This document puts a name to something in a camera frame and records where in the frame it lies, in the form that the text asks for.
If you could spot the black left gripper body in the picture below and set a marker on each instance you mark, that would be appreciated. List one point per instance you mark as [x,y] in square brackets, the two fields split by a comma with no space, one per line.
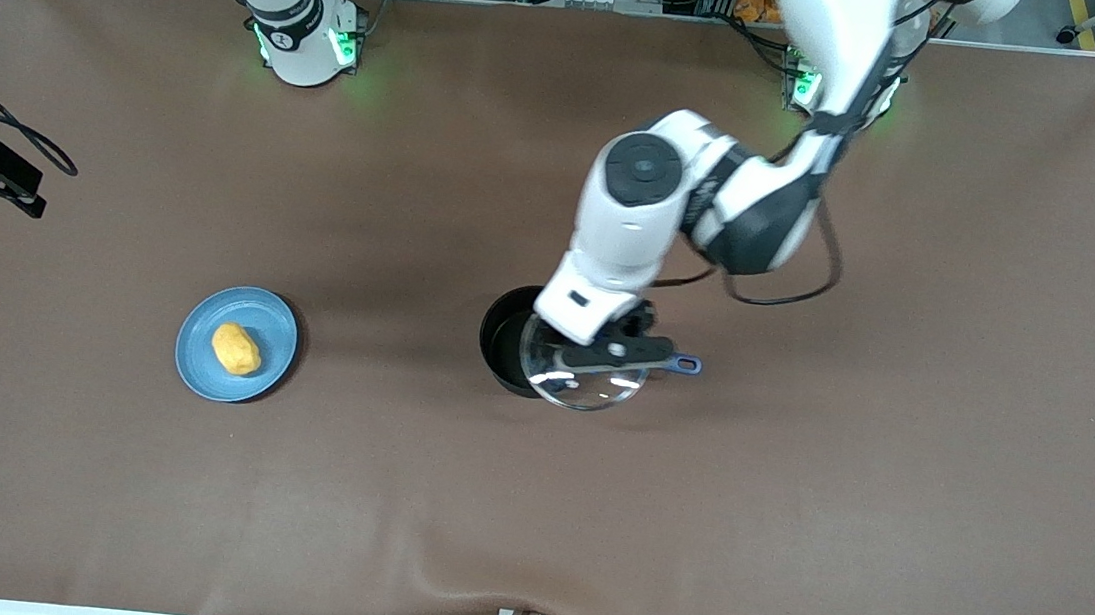
[640,318]

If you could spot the glass lid with blue knob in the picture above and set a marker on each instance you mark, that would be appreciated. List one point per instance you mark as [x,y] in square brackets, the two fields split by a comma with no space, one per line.
[590,392]

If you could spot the yellow potato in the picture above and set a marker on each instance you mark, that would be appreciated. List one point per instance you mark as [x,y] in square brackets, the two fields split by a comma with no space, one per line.
[236,349]

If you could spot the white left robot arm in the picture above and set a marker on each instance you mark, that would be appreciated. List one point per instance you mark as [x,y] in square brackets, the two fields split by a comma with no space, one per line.
[633,205]

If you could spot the brown table mat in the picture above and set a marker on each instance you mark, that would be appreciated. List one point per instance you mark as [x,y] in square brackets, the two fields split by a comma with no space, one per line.
[528,507]

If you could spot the blue plate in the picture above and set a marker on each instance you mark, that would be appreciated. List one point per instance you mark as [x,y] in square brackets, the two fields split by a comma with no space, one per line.
[201,355]

